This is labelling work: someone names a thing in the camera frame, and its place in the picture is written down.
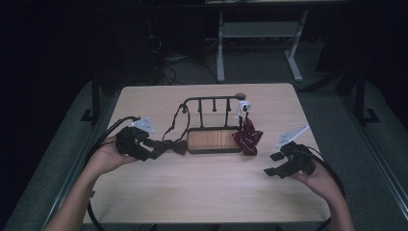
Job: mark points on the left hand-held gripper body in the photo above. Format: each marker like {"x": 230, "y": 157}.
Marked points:
{"x": 131, "y": 142}

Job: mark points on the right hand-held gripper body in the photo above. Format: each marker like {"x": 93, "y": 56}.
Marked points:
{"x": 300, "y": 160}

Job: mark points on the dark red bow tie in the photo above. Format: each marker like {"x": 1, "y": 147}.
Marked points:
{"x": 178, "y": 147}

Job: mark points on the red striped bow tie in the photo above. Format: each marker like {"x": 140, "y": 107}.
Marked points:
{"x": 248, "y": 139}

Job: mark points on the black rack with wooden tray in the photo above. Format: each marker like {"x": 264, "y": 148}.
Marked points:
{"x": 213, "y": 139}

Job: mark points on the person's right hand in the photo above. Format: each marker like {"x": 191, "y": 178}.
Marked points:
{"x": 320, "y": 183}

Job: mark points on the person's left hand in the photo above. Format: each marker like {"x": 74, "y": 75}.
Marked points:
{"x": 104, "y": 157}

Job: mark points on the black metal stand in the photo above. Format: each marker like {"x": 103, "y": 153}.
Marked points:
{"x": 94, "y": 96}
{"x": 361, "y": 96}

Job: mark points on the white plastic clasp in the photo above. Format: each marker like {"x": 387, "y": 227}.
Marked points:
{"x": 242, "y": 108}

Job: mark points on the white metal table frame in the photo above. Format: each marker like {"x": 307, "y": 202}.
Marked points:
{"x": 260, "y": 29}

